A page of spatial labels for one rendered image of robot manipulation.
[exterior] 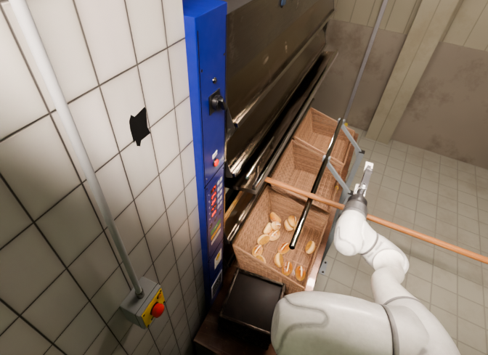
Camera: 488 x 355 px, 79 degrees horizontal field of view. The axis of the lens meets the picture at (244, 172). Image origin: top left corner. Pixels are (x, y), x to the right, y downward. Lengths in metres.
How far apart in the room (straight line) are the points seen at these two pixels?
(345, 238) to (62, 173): 0.85
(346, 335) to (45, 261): 0.54
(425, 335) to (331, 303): 0.16
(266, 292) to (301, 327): 1.15
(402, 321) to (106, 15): 0.72
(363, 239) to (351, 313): 0.56
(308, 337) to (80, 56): 0.58
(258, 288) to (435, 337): 1.19
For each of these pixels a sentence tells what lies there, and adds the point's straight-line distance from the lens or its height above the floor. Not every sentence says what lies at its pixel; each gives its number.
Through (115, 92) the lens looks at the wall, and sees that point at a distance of 0.62.
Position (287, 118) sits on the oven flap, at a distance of 1.78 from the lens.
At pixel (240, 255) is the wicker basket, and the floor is 0.77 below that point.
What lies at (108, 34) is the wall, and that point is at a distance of 0.59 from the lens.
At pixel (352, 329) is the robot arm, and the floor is 1.84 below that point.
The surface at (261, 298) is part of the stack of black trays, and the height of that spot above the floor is 0.80.
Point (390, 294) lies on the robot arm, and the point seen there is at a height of 1.75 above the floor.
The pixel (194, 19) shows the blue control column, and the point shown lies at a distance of 0.75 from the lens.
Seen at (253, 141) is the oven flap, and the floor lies 1.47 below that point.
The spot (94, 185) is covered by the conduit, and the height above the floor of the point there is 1.97.
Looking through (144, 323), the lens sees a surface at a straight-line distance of 0.99.
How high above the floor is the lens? 2.36
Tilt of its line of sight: 44 degrees down
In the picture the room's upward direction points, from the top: 5 degrees clockwise
